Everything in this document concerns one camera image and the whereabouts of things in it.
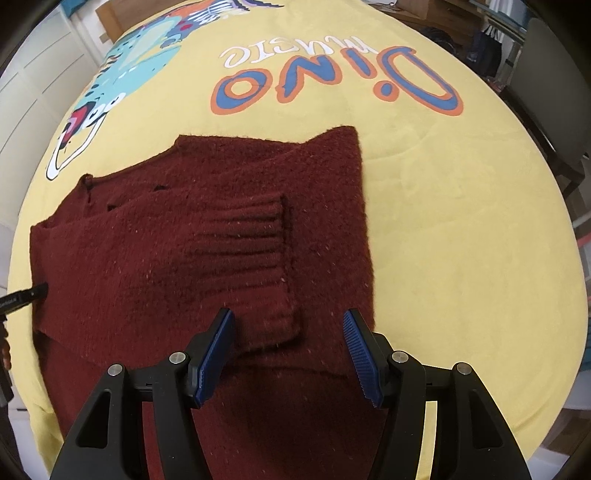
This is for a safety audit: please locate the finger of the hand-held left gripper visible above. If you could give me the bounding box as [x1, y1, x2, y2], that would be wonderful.
[0, 283, 49, 315]

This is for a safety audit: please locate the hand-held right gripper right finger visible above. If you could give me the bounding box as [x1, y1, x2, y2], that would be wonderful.
[342, 309, 533, 480]

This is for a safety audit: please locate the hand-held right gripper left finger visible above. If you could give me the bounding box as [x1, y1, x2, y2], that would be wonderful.
[49, 308, 236, 480]

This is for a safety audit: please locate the dark red knit sweater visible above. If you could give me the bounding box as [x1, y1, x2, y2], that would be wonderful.
[30, 125, 395, 480]

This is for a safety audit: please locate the person's left hand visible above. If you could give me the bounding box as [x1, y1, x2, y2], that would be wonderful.
[0, 320, 12, 371]

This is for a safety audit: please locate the yellow printed blanket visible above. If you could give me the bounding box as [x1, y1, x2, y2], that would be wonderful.
[8, 0, 588, 480]

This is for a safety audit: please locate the white wardrobe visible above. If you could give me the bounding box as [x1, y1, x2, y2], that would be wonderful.
[0, 8, 114, 197]

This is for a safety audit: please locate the wooden headboard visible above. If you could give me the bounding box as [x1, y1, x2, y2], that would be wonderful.
[95, 0, 155, 43]

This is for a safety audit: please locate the grey-green chair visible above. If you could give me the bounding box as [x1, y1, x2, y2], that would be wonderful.
[502, 17, 591, 197]

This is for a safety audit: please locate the dark blue bag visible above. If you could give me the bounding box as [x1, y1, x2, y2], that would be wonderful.
[465, 27, 505, 78]

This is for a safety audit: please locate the black backpack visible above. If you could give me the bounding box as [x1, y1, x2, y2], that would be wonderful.
[419, 25, 459, 48]

